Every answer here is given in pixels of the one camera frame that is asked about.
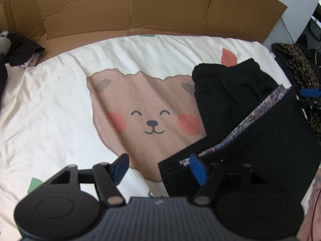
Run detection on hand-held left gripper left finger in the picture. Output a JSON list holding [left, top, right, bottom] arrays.
[[46, 153, 130, 207]]

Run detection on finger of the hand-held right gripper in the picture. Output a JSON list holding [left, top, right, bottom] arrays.
[[297, 87, 321, 106]]

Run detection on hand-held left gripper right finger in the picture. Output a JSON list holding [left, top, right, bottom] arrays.
[[189, 153, 270, 205]]

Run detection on black shorts with bear print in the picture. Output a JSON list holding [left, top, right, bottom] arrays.
[[157, 58, 321, 201]]

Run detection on leopard print garment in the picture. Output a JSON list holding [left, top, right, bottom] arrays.
[[272, 43, 321, 141]]

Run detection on cream bear print bedsheet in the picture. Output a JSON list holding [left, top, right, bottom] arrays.
[[0, 34, 314, 241]]

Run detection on pink cloth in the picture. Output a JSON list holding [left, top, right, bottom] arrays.
[[297, 181, 321, 241]]

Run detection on floral printed cloth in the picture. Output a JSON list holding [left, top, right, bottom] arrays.
[[19, 53, 42, 69]]

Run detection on black garment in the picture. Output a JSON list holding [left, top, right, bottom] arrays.
[[0, 34, 46, 103]]

